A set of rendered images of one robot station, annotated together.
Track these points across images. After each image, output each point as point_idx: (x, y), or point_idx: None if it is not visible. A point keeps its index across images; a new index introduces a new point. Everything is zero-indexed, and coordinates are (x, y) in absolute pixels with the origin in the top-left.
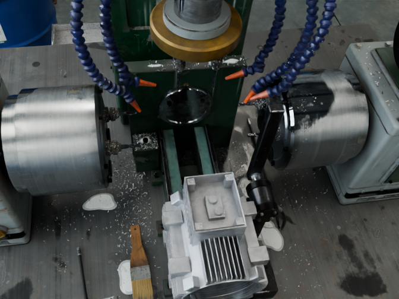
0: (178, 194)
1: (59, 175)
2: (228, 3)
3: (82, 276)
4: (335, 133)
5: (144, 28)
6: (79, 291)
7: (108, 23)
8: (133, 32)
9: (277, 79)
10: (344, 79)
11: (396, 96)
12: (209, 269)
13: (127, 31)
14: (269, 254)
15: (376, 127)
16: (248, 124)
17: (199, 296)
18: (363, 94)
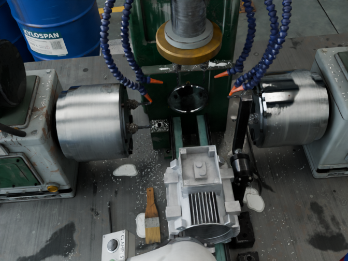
0: (175, 161)
1: (93, 146)
2: (213, 22)
3: (110, 222)
4: (300, 118)
5: None
6: (107, 233)
7: (126, 39)
8: (150, 44)
9: None
10: (309, 76)
11: None
12: (193, 214)
13: (145, 44)
14: (252, 214)
15: (335, 114)
16: None
17: (184, 232)
18: (324, 88)
